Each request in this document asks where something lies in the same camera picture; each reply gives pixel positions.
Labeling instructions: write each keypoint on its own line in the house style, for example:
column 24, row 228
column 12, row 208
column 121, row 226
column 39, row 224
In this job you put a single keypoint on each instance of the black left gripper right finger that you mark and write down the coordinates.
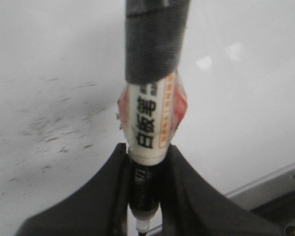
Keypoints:
column 192, row 207

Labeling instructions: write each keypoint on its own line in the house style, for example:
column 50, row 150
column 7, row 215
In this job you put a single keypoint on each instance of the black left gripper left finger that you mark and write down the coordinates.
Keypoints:
column 99, row 208

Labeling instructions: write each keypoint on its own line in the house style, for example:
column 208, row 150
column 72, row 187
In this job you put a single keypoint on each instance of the white whiteboard with metal frame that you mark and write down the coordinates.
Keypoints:
column 62, row 71

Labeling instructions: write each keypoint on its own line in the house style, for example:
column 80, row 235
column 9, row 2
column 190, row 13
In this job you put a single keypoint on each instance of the black and white whiteboard marker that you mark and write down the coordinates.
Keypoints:
column 153, row 103

